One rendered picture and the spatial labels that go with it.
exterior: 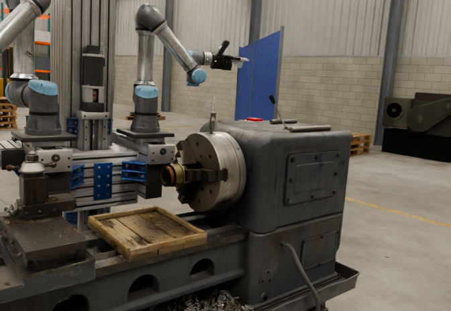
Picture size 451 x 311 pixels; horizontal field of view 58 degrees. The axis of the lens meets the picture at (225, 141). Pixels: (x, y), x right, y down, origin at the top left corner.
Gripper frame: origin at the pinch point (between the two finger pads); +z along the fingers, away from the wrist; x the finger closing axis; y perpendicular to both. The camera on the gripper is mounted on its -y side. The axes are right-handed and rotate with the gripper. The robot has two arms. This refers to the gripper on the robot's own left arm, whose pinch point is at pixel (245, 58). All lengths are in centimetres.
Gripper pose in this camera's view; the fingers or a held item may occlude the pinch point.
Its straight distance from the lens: 236.7
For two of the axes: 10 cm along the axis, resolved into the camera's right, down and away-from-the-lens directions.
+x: 2.7, 2.9, -9.2
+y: -1.0, 9.6, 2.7
